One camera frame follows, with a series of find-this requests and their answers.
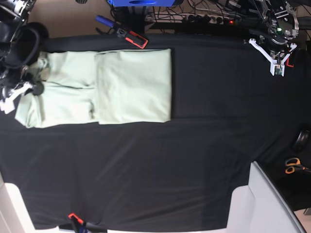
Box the blue plastic box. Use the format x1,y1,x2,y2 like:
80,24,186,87
108,0,183,7

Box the blue red bar clamp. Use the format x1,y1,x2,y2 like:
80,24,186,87
95,15,148,49

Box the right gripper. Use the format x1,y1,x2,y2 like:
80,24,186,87
0,66,44,114

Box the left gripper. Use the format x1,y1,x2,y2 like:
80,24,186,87
248,4,299,76

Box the white chair armrest left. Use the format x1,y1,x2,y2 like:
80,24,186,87
0,175,35,233

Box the light green T-shirt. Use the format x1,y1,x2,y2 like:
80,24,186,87
15,49,172,128

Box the white chair armrest right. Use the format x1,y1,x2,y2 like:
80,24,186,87
226,162,305,233

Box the orange handled scissors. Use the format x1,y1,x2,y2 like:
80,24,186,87
285,157,311,174

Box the white chair armrest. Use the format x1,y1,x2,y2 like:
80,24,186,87
226,162,305,233
0,175,35,233

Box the blue red bottom clamp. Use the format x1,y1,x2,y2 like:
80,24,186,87
67,213,107,233

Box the black tape roll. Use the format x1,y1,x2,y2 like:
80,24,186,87
292,129,311,153

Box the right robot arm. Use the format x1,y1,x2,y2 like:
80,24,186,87
0,0,49,114

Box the black table cloth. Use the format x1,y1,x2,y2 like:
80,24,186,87
0,34,311,232

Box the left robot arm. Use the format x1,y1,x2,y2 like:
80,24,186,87
248,0,299,76

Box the red black side clamp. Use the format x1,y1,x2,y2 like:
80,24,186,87
285,52,295,68

